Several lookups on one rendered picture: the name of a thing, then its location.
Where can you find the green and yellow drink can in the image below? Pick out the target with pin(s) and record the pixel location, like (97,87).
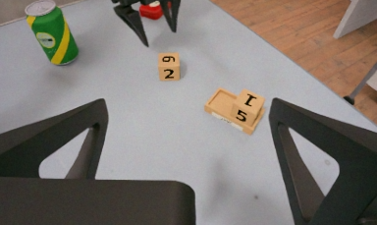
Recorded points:
(50,28)

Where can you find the red mint tin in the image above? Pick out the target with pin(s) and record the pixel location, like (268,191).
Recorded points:
(152,11)

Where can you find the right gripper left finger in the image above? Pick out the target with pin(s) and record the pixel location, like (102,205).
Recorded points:
(23,149)

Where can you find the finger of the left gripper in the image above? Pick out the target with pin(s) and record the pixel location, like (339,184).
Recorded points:
(172,19)
(134,21)

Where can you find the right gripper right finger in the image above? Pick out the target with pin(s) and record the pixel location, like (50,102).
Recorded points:
(353,196)

